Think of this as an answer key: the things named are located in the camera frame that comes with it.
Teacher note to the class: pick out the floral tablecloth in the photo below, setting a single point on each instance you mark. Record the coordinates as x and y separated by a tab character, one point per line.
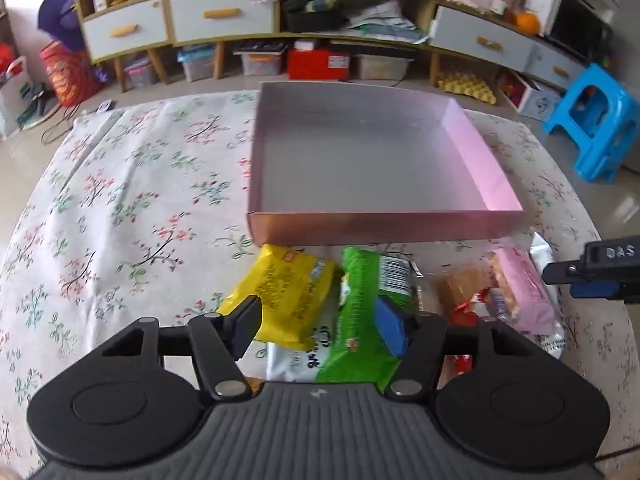
125	210

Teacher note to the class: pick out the red candy wrapper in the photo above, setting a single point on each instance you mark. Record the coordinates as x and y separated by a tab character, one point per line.
462	316

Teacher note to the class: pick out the green snack packet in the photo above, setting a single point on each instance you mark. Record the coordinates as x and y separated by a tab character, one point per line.
357	320

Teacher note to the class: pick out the blue plastic stool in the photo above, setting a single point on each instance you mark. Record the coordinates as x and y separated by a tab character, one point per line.
600	95

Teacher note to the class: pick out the orange fruit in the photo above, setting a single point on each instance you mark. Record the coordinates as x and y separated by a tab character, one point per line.
528	23

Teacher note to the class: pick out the purple bag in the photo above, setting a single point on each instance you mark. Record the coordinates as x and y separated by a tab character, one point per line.
57	15

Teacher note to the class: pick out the small grey drawer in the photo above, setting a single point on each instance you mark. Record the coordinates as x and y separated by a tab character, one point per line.
552	67

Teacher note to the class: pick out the yellow egg tray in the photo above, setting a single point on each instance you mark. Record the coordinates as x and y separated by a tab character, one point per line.
465	87

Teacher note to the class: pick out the red gift bag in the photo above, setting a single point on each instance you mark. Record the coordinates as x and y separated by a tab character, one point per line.
5	60

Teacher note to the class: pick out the red box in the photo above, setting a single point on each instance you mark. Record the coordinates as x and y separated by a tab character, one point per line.
315	65

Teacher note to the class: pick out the red patterned bag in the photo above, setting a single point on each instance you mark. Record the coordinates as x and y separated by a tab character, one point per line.
70	75

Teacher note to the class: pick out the black storage box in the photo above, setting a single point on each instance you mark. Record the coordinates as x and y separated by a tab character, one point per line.
310	15

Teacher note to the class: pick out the pink cardboard box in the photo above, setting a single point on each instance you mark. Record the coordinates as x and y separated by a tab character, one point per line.
350	160

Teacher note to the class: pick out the pink snack packet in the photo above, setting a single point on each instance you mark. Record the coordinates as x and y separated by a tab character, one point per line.
525	290

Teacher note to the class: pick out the black microwave oven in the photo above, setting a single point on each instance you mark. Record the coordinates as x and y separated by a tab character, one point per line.
575	27

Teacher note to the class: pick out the low wooden stand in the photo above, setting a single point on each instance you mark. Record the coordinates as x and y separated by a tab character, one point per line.
425	47

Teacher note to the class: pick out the pile of papers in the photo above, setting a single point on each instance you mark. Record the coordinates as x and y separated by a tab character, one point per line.
385	22

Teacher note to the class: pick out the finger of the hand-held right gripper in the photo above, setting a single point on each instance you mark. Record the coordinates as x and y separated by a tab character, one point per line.
595	290

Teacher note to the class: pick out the yellow snack packet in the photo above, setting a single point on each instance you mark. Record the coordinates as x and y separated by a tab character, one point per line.
280	290

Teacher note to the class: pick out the silver white snack packet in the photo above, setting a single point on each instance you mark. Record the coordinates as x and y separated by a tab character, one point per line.
542	255

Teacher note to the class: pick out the white shopping bag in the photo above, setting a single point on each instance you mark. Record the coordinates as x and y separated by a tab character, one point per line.
12	105

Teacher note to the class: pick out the blue lid storage bin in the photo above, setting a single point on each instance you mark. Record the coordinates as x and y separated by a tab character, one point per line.
197	65

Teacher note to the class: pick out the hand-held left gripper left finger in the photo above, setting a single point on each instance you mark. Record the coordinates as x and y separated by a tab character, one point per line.
247	326

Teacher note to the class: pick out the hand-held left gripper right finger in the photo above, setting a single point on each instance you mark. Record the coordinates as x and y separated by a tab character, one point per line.
392	327

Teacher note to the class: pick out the white printed carton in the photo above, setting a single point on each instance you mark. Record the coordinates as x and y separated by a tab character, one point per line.
532	97

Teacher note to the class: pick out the black lid storage bin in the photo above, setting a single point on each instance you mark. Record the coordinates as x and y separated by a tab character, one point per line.
260	62

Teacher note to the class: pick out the small white box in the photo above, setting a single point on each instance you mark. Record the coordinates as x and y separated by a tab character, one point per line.
307	45

